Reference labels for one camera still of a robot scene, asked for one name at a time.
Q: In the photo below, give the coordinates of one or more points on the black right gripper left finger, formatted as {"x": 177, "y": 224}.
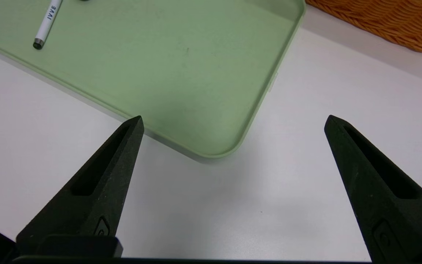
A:
{"x": 97, "y": 205}

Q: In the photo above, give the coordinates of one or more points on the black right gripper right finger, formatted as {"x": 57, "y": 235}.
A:
{"x": 379, "y": 198}

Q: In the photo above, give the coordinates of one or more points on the orange wicker basket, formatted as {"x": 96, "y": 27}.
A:
{"x": 390, "y": 22}

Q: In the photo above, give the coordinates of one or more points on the light green plastic tray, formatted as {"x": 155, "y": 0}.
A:
{"x": 178, "y": 73}

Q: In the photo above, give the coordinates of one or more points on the white pen with dark tip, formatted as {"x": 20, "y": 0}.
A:
{"x": 46, "y": 25}

